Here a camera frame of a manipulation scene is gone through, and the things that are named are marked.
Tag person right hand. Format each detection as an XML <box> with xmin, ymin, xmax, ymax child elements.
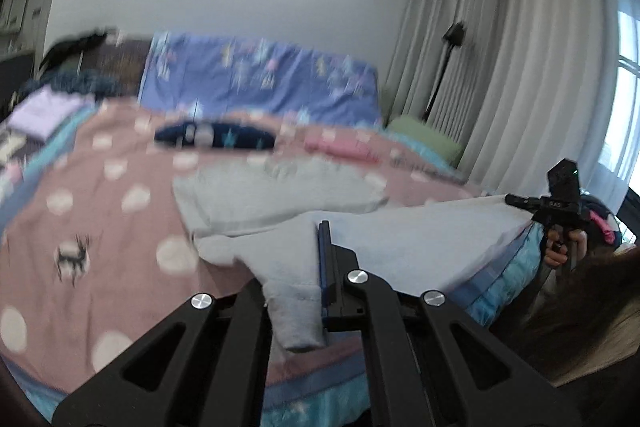
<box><xmin>542</xmin><ymin>227</ymin><xmax>588</xmax><ymax>269</ymax></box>

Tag pink polka dot duvet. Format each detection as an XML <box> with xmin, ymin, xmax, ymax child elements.
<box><xmin>1</xmin><ymin>101</ymin><xmax>518</xmax><ymax>408</ymax></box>

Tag blue tree pattern pillow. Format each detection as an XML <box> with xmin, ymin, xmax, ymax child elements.
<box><xmin>139</xmin><ymin>32</ymin><xmax>381</xmax><ymax>127</ymax></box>

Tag navy star plush blanket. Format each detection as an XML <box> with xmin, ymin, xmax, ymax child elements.
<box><xmin>154</xmin><ymin>120</ymin><xmax>276</xmax><ymax>150</ymax></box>

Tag pink folded clothes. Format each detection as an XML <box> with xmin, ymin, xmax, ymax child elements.
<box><xmin>304</xmin><ymin>135</ymin><xmax>381</xmax><ymax>164</ymax></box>

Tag black garment on headboard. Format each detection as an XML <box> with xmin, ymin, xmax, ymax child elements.
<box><xmin>39</xmin><ymin>28</ymin><xmax>115</xmax><ymax>72</ymax></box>

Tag green pillow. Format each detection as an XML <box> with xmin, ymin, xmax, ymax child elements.
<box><xmin>386</xmin><ymin>115</ymin><xmax>463</xmax><ymax>167</ymax></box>

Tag dark teal knitted blanket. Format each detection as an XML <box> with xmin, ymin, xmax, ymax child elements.
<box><xmin>17</xmin><ymin>70</ymin><xmax>128</xmax><ymax>101</ymax></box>

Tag light grey t-shirt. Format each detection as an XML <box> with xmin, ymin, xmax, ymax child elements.
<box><xmin>171</xmin><ymin>154</ymin><xmax>536</xmax><ymax>353</ymax></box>

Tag lavender folded cloth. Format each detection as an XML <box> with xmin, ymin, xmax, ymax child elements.
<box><xmin>6</xmin><ymin>86</ymin><xmax>94</xmax><ymax>142</ymax></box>

